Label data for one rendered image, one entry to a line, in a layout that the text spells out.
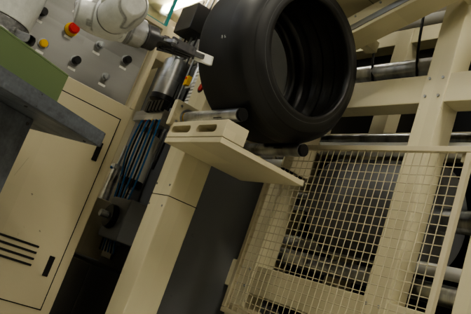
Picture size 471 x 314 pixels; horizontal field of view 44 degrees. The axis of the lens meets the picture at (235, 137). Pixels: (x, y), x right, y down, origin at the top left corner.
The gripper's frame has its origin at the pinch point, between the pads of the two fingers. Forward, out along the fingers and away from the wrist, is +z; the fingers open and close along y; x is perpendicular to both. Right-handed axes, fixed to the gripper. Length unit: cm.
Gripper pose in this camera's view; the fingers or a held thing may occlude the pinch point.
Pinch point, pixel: (202, 57)
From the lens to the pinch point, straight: 188.1
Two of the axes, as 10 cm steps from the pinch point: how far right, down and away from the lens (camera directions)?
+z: 8.4, 2.7, 4.7
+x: -2.3, 9.6, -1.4
